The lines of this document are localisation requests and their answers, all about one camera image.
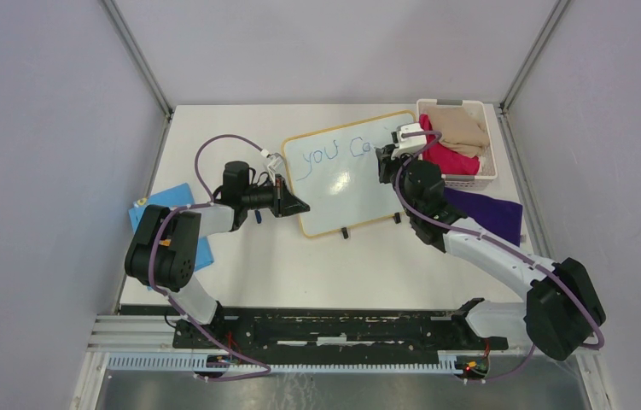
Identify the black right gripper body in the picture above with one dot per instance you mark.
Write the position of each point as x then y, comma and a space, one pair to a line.
390, 165

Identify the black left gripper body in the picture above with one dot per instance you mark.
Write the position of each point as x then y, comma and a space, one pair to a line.
271, 198

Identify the yellow framed whiteboard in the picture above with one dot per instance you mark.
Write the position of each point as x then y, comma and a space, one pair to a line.
335, 172

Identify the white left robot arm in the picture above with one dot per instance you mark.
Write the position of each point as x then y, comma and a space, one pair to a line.
238, 196

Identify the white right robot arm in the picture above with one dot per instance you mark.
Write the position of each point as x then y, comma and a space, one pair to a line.
559, 310

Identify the pink cloth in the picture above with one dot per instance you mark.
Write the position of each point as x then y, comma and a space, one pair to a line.
449, 161

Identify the beige cloth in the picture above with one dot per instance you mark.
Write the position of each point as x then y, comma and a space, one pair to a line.
460, 132

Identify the blue patterned cloth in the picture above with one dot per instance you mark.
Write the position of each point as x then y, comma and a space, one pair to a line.
180, 252

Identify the white plastic basket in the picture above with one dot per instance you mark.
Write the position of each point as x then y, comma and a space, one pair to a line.
488, 170

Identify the purple cloth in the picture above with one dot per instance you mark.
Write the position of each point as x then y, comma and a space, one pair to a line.
500, 217

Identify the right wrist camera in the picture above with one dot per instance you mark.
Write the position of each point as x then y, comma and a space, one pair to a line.
408, 139

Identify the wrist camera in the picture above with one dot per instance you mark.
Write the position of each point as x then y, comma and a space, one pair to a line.
275, 165
408, 139

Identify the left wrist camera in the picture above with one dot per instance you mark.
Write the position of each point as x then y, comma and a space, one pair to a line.
275, 165

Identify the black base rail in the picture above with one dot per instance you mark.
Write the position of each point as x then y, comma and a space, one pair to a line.
294, 336

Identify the white cable duct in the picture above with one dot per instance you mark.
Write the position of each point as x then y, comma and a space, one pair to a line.
193, 362

